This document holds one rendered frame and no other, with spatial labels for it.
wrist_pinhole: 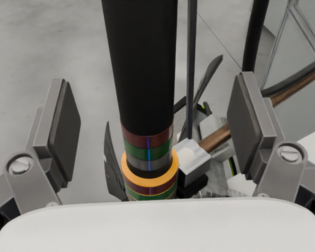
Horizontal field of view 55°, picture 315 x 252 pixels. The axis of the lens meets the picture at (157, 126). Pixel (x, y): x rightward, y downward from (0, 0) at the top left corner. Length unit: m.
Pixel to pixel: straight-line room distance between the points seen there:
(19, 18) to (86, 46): 0.99
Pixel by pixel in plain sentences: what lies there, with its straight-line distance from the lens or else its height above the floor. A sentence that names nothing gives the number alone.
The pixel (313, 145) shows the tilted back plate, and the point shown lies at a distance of 0.71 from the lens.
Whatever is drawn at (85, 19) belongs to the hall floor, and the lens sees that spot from 3.59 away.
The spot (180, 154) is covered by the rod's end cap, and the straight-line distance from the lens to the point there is 0.26.
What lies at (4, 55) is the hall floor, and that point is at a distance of 3.33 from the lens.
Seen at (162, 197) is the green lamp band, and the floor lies 1.55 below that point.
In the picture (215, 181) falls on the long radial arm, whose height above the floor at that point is 1.10.
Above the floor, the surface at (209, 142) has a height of 1.54.
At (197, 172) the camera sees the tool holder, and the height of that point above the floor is 1.53.
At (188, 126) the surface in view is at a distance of 0.19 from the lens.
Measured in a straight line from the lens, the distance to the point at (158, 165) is 0.21.
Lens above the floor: 1.76
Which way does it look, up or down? 50 degrees down
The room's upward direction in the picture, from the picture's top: 1 degrees counter-clockwise
